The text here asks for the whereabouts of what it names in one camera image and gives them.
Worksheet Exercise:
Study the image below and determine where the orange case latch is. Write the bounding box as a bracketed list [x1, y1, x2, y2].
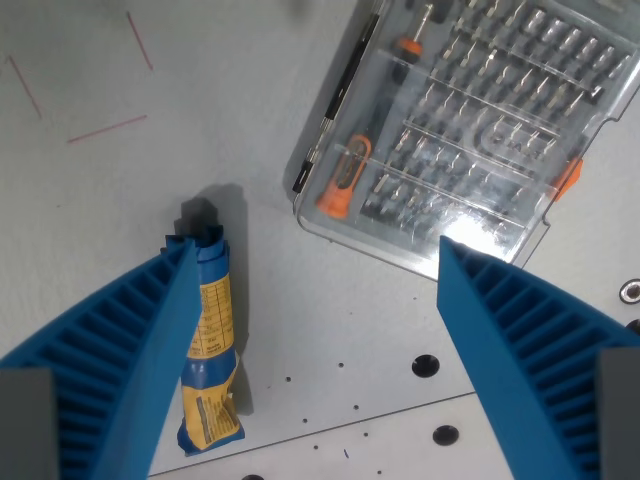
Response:
[549, 157, 585, 201]

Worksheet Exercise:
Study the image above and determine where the clear plastic bit set case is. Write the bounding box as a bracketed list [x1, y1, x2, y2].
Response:
[283, 0, 640, 281]

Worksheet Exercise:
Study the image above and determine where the metal shaft with orange collar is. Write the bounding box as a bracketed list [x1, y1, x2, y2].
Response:
[389, 2, 436, 86]

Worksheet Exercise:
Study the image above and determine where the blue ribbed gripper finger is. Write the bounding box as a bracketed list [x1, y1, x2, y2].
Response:
[436, 235, 640, 480]
[0, 234, 202, 480]

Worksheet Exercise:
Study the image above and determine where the rolled blue yellow bag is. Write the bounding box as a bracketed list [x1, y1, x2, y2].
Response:
[162, 224, 247, 457]

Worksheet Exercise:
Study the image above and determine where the long black metal tool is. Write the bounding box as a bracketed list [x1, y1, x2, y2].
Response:
[291, 9, 384, 194]

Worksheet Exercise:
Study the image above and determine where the black orange screwdriver handle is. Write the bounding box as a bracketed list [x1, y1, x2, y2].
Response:
[314, 94, 396, 220]

